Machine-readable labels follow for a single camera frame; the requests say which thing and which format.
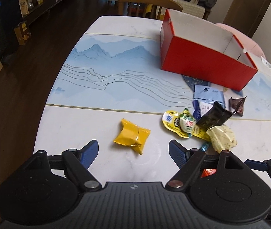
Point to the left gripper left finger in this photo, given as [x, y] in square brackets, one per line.
[76, 165]

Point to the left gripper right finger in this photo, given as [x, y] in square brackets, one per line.
[189, 162]

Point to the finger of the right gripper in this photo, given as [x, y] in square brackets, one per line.
[256, 165]

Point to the red snack packet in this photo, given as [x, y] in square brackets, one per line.
[208, 172]

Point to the blue candy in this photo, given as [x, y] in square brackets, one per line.
[204, 147]

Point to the green white jelly cup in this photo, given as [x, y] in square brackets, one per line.
[186, 121]

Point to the cream snack packet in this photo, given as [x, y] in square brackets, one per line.
[222, 138]

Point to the black snack packet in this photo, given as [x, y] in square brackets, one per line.
[216, 116]

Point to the yellow snack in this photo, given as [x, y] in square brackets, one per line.
[132, 136]

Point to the dark brown triangular packet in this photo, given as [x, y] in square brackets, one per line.
[237, 106]

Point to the yellow minion candy card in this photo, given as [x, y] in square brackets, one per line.
[170, 120]

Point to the white blue snack packet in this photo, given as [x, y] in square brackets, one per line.
[200, 108]

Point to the light blue snack packet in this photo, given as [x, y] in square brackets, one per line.
[209, 95]

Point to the red cardboard box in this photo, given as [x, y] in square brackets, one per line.
[198, 48]

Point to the dark tv cabinet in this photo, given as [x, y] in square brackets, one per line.
[28, 12]

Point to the wooden chair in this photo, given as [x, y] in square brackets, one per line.
[139, 7]

